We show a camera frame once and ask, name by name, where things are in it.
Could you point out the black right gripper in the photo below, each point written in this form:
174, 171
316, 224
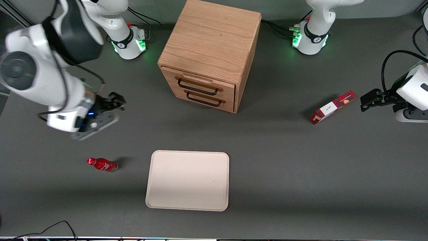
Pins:
102, 103

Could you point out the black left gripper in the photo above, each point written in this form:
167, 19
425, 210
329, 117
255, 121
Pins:
390, 98

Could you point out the wooden drawer with notched grip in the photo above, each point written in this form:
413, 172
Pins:
170, 77

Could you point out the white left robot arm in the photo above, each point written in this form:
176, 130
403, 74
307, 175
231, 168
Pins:
317, 20

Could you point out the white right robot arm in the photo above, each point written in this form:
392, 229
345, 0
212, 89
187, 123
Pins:
33, 83

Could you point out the wooden drawer with plain front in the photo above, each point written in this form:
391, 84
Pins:
227, 102

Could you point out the wooden oak drawer cabinet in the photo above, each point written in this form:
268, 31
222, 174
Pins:
210, 36

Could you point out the red white snack box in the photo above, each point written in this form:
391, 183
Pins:
331, 107

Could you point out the red soda bottle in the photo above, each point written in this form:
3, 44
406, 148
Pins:
102, 164

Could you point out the beige plastic tray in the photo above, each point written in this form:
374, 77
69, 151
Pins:
187, 182

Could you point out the aluminium frame rail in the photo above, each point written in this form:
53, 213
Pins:
18, 19

